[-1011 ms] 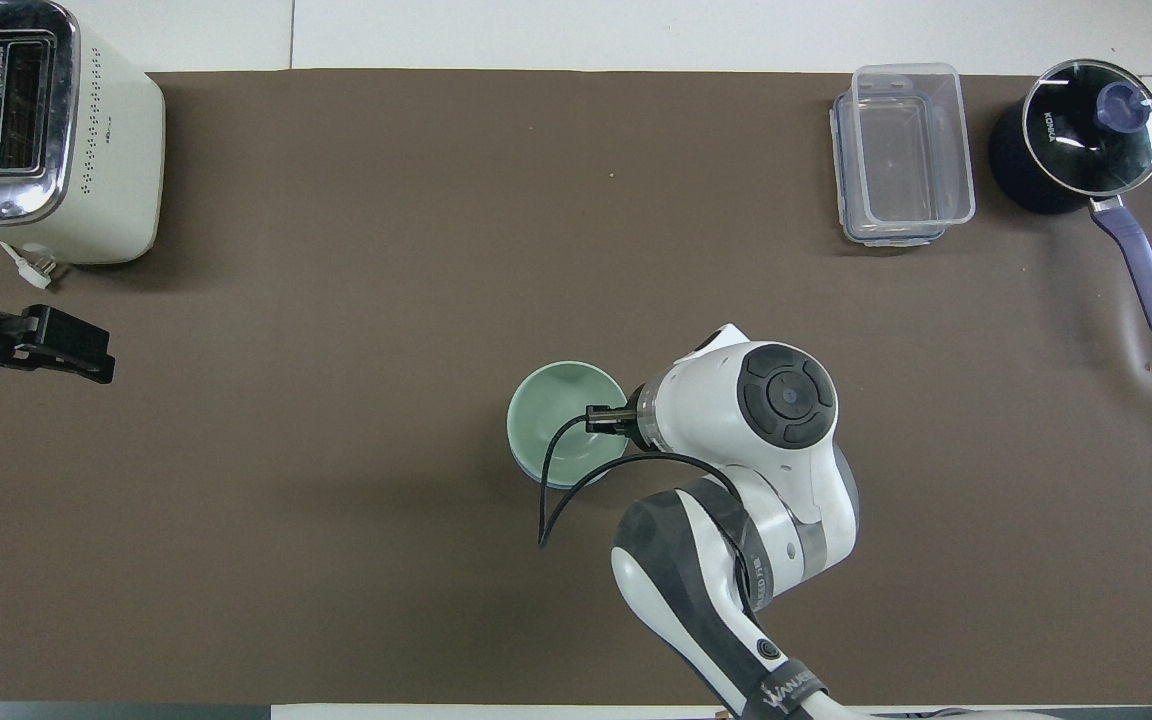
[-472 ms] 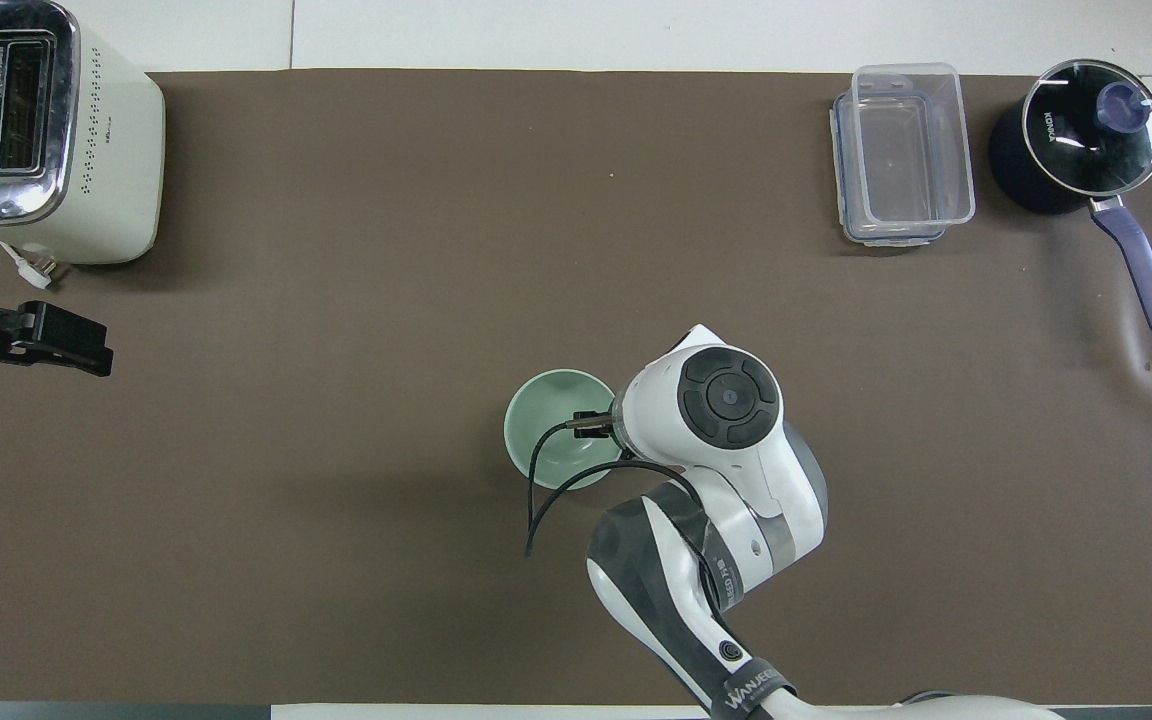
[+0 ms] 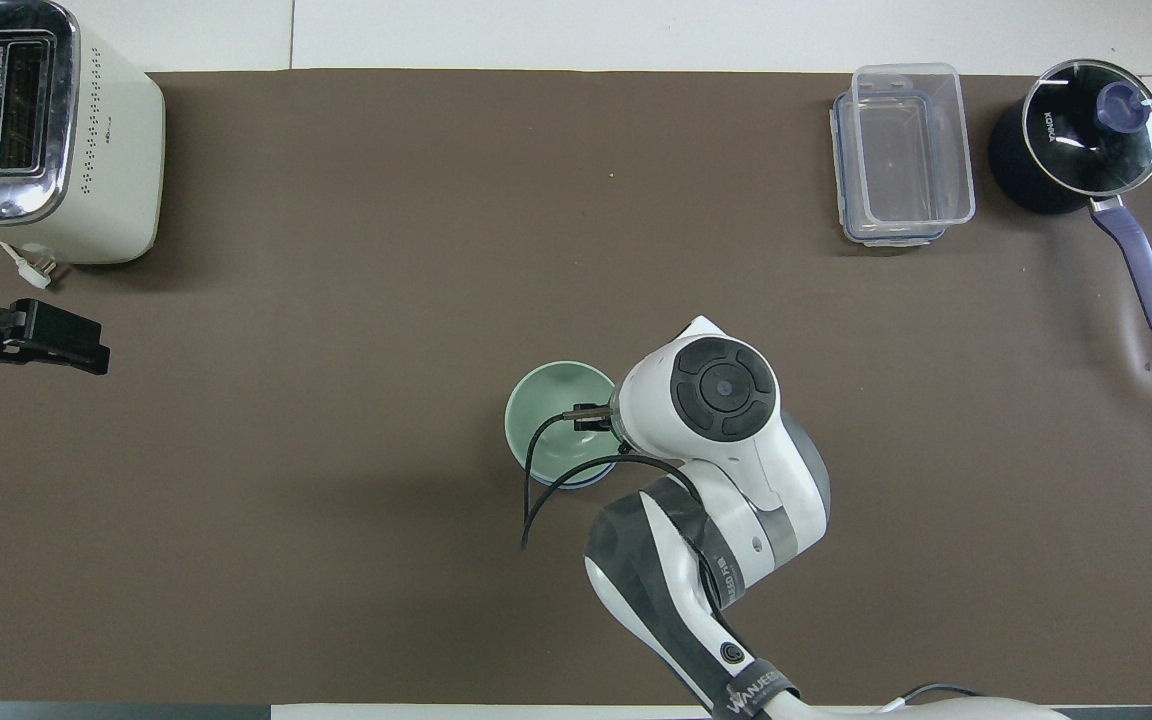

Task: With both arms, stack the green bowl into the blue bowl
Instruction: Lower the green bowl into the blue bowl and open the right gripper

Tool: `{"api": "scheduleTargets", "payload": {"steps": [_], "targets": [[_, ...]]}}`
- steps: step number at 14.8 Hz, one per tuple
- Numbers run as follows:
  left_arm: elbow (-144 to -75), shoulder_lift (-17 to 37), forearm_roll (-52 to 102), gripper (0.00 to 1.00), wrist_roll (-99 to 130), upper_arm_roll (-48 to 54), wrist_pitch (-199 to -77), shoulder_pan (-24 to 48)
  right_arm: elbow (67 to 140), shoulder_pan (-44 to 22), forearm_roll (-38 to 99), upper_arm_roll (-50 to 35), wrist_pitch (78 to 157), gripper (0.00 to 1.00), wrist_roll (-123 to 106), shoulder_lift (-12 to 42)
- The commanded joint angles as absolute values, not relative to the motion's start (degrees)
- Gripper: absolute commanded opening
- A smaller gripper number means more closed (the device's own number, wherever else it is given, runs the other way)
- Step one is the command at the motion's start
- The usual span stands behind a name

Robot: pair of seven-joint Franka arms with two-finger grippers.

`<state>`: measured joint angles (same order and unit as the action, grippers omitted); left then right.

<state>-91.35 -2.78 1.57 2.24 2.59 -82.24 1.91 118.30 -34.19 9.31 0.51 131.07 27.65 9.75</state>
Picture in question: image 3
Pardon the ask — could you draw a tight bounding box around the green bowl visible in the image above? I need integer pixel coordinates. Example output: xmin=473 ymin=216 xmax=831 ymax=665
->
xmin=504 ymin=361 xmax=623 ymax=487

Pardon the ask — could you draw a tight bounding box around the white power plug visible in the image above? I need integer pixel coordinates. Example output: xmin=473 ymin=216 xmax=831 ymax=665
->
xmin=0 ymin=240 xmax=58 ymax=291

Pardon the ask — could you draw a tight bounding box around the black cable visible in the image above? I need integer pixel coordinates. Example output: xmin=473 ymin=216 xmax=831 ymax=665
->
xmin=881 ymin=683 xmax=983 ymax=713
xmin=520 ymin=403 xmax=709 ymax=552

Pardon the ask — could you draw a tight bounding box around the blue bowl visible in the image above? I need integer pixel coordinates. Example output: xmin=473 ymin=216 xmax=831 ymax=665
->
xmin=534 ymin=462 xmax=619 ymax=490

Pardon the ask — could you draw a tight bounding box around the white two-slot toaster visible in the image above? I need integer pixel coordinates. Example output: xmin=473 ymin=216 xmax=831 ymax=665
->
xmin=0 ymin=0 xmax=166 ymax=266

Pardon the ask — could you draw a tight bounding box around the clear plastic container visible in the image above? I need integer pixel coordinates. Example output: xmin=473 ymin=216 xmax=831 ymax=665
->
xmin=852 ymin=63 xmax=976 ymax=227

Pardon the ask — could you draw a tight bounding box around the clear container with blue rim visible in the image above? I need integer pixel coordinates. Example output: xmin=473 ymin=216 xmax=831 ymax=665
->
xmin=829 ymin=90 xmax=950 ymax=248

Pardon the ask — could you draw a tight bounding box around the glass pot lid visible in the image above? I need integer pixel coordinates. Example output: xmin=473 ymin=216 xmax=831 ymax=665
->
xmin=1022 ymin=59 xmax=1152 ymax=199

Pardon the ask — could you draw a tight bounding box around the dark blue saucepan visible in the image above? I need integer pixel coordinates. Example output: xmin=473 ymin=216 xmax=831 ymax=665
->
xmin=987 ymin=58 xmax=1152 ymax=338

